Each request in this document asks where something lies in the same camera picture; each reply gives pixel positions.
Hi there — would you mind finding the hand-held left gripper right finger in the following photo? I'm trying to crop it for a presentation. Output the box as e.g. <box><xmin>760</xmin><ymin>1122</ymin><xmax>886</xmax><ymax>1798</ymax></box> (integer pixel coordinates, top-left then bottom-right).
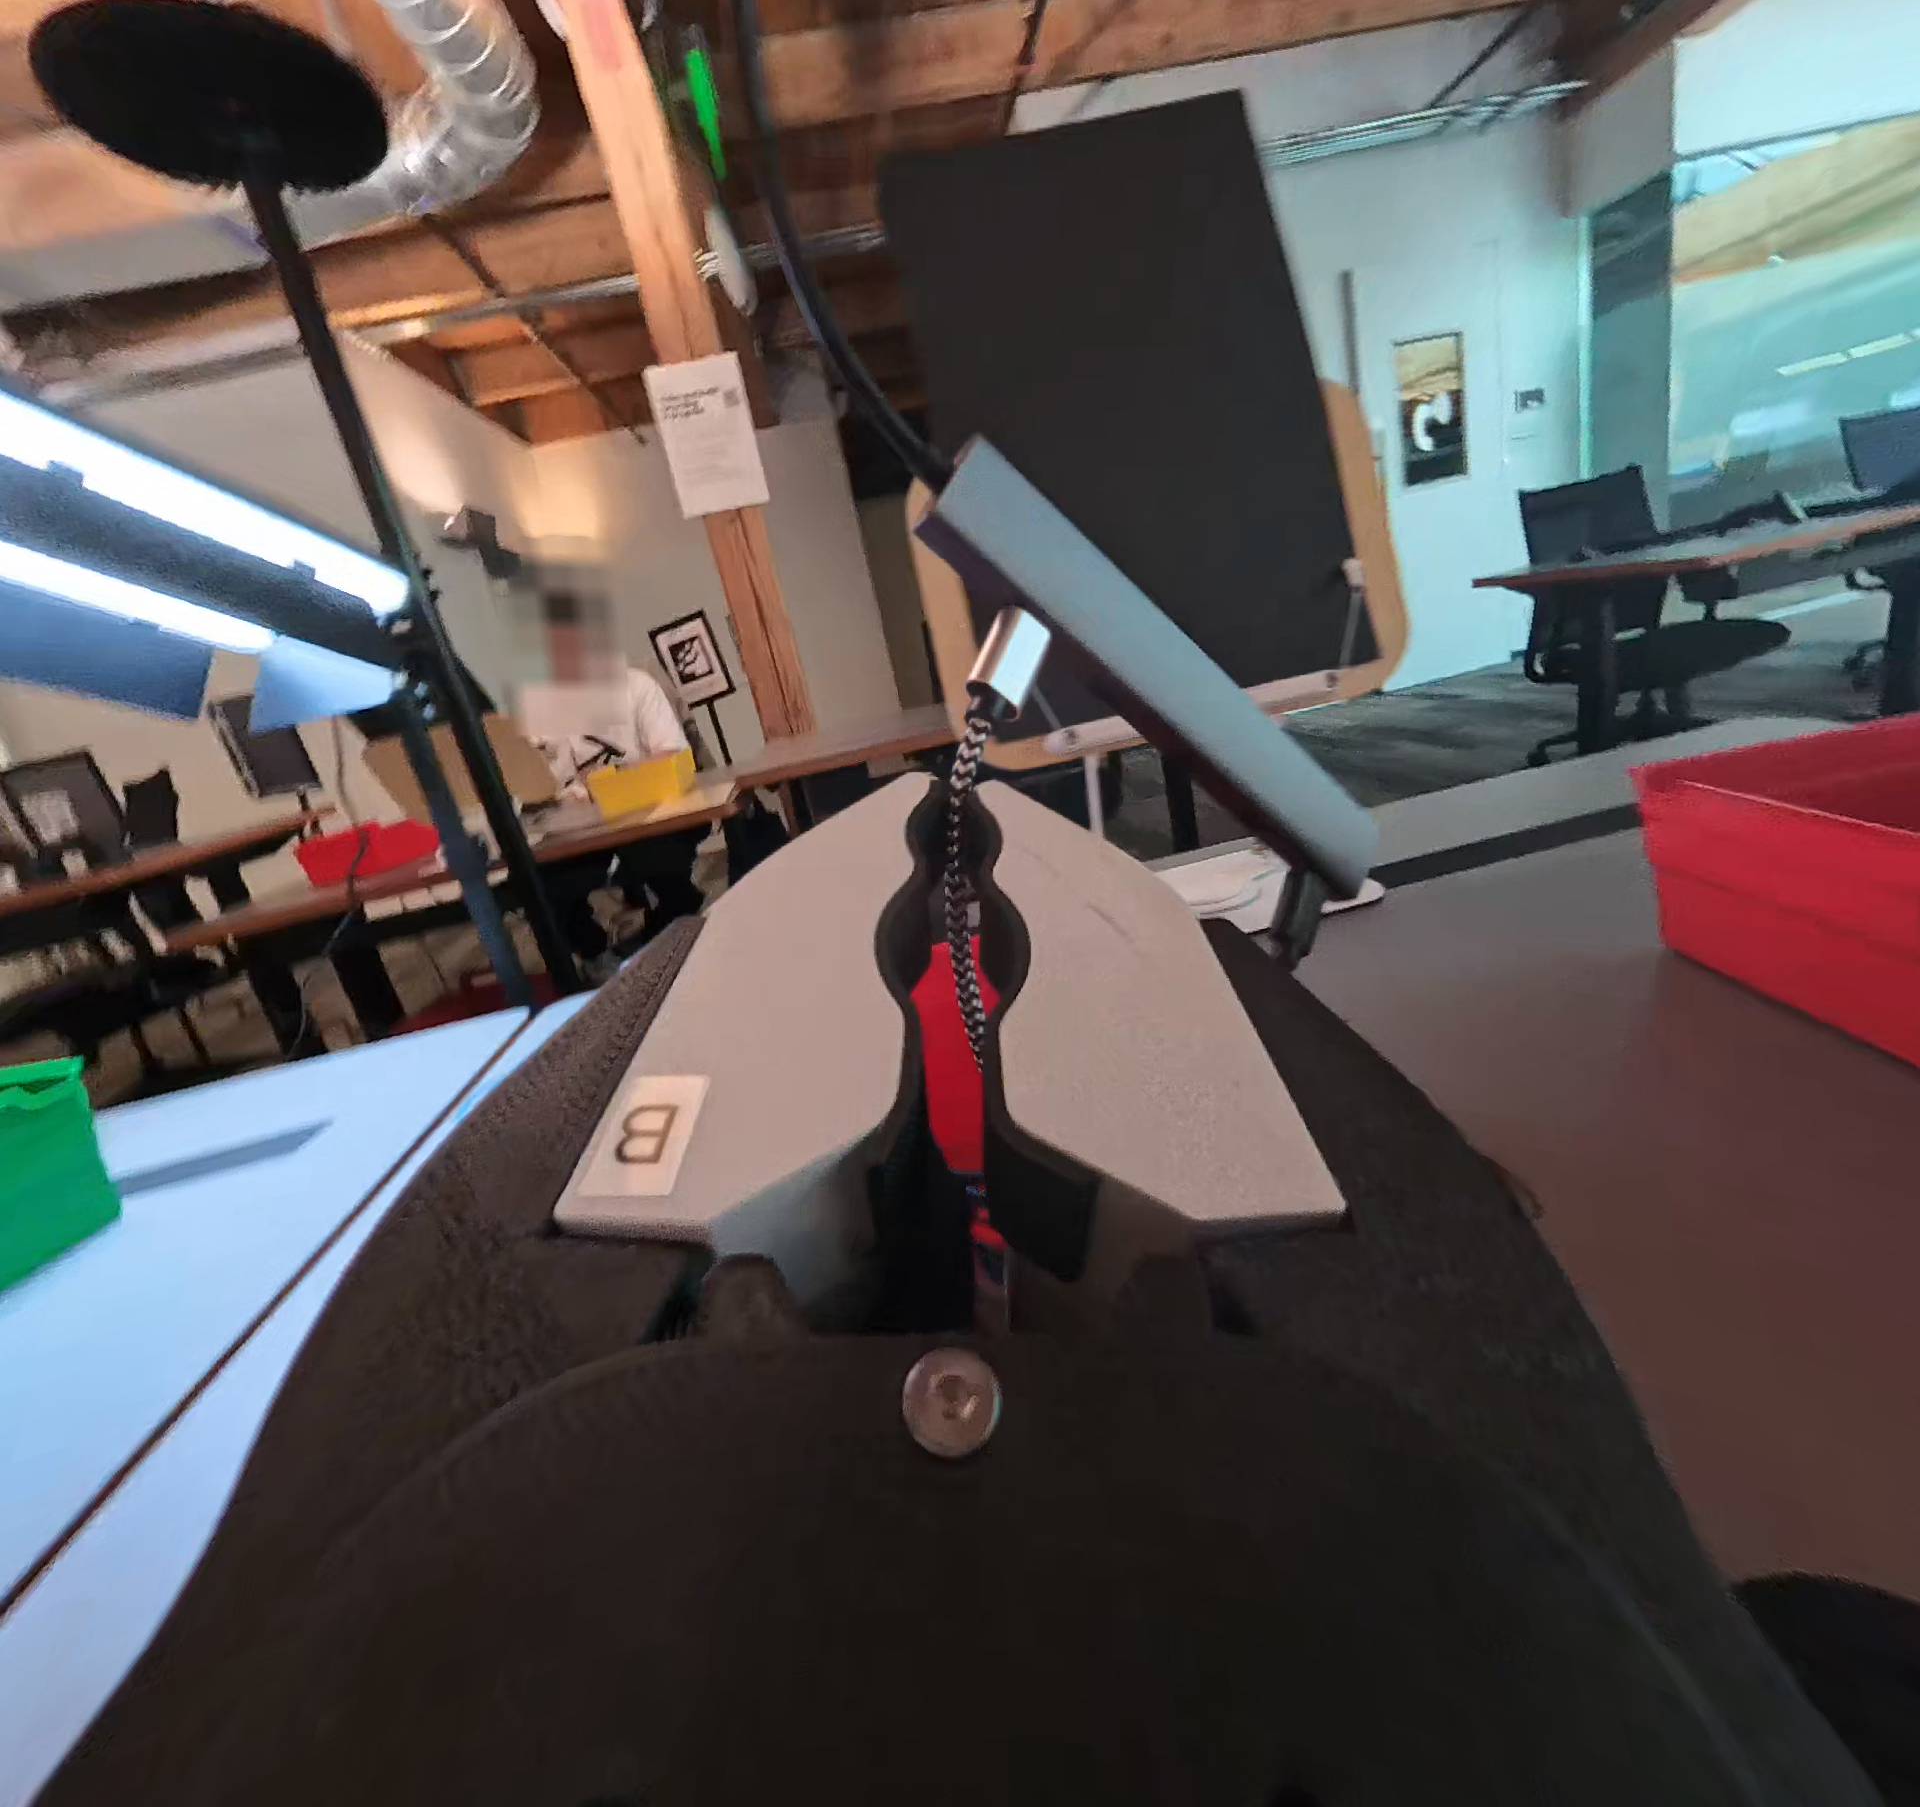
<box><xmin>972</xmin><ymin>775</ymin><xmax>1350</xmax><ymax>1312</ymax></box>

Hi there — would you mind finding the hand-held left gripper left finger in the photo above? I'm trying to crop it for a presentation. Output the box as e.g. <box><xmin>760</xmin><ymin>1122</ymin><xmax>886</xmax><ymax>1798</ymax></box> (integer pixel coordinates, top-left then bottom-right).
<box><xmin>552</xmin><ymin>771</ymin><xmax>970</xmax><ymax>1336</ymax></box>

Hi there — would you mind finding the grey usb hub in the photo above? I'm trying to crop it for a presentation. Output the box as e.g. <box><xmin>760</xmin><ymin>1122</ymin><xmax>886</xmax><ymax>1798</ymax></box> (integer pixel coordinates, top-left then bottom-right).
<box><xmin>912</xmin><ymin>433</ymin><xmax>1383</xmax><ymax>901</ymax></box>

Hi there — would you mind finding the braided usb-c cable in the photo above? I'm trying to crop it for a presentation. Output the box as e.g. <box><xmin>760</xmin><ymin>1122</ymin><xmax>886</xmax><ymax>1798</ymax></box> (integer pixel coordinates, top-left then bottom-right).
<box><xmin>937</xmin><ymin>607</ymin><xmax>1057</xmax><ymax>1282</ymax></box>

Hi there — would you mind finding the red storage bin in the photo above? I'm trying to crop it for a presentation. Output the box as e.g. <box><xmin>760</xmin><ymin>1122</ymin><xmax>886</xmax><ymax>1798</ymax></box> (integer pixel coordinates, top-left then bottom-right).
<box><xmin>1633</xmin><ymin>715</ymin><xmax>1920</xmax><ymax>1068</ymax></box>

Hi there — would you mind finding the white round pad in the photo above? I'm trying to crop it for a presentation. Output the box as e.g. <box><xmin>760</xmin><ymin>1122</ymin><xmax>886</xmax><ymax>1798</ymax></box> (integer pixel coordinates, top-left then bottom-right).
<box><xmin>1155</xmin><ymin>847</ymin><xmax>1391</xmax><ymax>923</ymax></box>

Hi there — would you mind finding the wooden work desk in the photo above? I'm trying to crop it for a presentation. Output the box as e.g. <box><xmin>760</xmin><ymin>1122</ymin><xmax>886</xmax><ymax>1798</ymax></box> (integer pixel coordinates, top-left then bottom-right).
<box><xmin>0</xmin><ymin>771</ymin><xmax>752</xmax><ymax>939</ymax></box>

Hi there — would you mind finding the yellow storage bin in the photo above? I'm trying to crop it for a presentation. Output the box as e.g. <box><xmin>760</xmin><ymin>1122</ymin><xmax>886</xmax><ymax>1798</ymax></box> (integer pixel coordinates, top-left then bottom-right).
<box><xmin>584</xmin><ymin>749</ymin><xmax>702</xmax><ymax>811</ymax></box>

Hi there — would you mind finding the black white marker sign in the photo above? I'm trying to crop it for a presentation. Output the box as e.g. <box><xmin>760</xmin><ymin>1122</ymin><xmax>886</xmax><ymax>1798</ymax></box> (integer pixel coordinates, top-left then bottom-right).
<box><xmin>649</xmin><ymin>609</ymin><xmax>740</xmax><ymax>705</ymax></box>

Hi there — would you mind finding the black light stand pole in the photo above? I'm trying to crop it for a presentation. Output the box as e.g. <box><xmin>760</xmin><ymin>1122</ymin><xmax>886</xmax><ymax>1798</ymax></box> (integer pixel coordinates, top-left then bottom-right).
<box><xmin>240</xmin><ymin>171</ymin><xmax>588</xmax><ymax>999</ymax></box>

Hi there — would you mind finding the small red bin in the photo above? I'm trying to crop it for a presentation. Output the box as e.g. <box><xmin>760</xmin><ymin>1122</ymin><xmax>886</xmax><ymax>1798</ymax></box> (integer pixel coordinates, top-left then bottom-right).
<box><xmin>295</xmin><ymin>819</ymin><xmax>438</xmax><ymax>885</ymax></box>

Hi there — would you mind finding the black computer monitor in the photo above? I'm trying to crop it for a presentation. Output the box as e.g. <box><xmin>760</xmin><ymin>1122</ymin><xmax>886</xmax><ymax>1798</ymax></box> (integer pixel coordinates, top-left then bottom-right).
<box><xmin>0</xmin><ymin>751</ymin><xmax>127</xmax><ymax>855</ymax></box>
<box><xmin>211</xmin><ymin>693</ymin><xmax>324</xmax><ymax>799</ymax></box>

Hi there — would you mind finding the white paper notice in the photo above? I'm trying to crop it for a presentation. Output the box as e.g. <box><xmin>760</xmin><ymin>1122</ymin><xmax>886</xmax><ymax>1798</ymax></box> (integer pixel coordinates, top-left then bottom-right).
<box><xmin>643</xmin><ymin>351</ymin><xmax>773</xmax><ymax>519</ymax></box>

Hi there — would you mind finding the black desk chair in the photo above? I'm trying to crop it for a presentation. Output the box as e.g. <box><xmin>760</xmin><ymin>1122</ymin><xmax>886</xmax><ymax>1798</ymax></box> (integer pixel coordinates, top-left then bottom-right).
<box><xmin>1519</xmin><ymin>463</ymin><xmax>1795</xmax><ymax>769</ymax></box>
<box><xmin>1837</xmin><ymin>409</ymin><xmax>1920</xmax><ymax>683</ymax></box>

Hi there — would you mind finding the green plastic box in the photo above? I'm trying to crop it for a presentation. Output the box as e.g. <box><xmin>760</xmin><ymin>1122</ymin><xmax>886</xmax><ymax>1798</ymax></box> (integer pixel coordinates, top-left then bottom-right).
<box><xmin>0</xmin><ymin>1056</ymin><xmax>123</xmax><ymax>1290</ymax></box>

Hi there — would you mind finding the black panel on wooden board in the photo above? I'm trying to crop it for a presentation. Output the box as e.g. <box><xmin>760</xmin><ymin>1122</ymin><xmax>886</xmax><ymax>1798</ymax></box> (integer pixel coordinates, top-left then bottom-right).
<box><xmin>877</xmin><ymin>89</ymin><xmax>1412</xmax><ymax>773</ymax></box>

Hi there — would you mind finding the wooden office desk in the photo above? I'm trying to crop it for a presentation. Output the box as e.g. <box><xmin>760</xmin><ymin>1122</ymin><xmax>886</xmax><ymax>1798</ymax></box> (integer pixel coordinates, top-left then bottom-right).
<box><xmin>1474</xmin><ymin>501</ymin><xmax>1920</xmax><ymax>729</ymax></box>

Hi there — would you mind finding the green lit tube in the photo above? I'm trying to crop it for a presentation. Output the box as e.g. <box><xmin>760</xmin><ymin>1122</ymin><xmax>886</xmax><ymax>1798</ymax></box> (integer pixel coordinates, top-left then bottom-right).
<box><xmin>682</xmin><ymin>43</ymin><xmax>732</xmax><ymax>183</ymax></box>

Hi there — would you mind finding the black round foam disc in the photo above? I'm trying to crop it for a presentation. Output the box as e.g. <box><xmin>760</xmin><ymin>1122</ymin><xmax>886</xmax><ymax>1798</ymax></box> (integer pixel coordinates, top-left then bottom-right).
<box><xmin>26</xmin><ymin>0</ymin><xmax>393</xmax><ymax>195</ymax></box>

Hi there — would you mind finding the framed wall sign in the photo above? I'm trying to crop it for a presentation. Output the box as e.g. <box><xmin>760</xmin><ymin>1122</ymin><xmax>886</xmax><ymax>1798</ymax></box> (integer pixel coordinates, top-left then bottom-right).
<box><xmin>1392</xmin><ymin>331</ymin><xmax>1470</xmax><ymax>489</ymax></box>

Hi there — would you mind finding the wooden support post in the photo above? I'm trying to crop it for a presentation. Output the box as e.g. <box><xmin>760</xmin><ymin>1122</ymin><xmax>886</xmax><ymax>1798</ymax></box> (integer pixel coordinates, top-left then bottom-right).
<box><xmin>511</xmin><ymin>0</ymin><xmax>820</xmax><ymax>743</ymax></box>

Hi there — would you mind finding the silver flexible air duct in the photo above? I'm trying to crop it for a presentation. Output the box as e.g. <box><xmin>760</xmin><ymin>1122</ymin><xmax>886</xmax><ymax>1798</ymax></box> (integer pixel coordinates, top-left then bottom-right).
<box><xmin>307</xmin><ymin>0</ymin><xmax>547</xmax><ymax>211</ymax></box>

